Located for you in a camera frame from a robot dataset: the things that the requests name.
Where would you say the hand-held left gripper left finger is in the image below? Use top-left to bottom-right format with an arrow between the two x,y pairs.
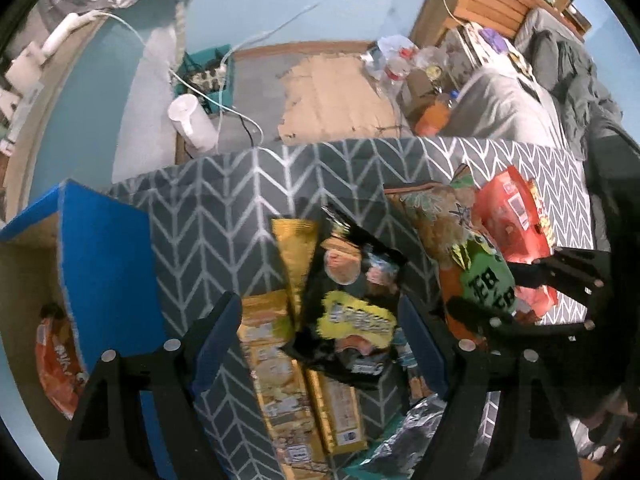
57,291 -> 246,480

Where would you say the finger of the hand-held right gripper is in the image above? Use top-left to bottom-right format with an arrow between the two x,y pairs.
510,247 -> 609,307
446,296 -> 599,357

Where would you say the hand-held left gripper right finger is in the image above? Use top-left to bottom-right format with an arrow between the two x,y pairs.
398,295 -> 583,480

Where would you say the black snack packet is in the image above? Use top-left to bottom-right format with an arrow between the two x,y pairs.
280,205 -> 408,391

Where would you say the silver teal snack packet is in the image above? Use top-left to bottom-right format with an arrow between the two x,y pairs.
344,392 -> 451,480

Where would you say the green orange snack packet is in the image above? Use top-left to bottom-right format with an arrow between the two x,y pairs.
384,164 -> 518,352

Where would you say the blue cardboard box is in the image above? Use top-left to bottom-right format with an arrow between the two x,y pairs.
0,178 -> 201,480

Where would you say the yellow red snack packet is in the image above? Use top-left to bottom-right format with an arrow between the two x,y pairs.
524,179 -> 560,252

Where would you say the gold snack packet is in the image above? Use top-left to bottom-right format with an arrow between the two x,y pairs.
271,217 -> 369,457
236,291 -> 328,480

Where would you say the grey chevron tablecloth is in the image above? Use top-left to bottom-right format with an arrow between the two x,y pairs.
107,135 -> 593,480

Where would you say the grey jacket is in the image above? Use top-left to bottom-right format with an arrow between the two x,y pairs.
517,7 -> 640,161

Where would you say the orange drink bottle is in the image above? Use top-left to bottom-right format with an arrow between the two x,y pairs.
415,92 -> 461,137

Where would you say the white plastic jug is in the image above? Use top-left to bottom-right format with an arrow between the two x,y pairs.
167,93 -> 220,158

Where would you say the teal plastic basket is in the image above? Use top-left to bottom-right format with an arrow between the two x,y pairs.
174,46 -> 237,111

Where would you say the flat cardboard sheet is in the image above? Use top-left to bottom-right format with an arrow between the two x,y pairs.
276,55 -> 407,147

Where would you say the white power strip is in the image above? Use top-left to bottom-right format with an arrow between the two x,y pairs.
186,62 -> 228,92

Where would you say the clear plastic bottle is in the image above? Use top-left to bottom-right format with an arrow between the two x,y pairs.
361,35 -> 422,96

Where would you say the white handheld appliance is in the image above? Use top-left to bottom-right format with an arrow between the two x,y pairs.
9,11 -> 97,97

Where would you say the black cable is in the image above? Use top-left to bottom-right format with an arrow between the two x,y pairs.
219,109 -> 264,150

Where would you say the white cable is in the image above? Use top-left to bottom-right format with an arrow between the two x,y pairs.
75,2 -> 321,128

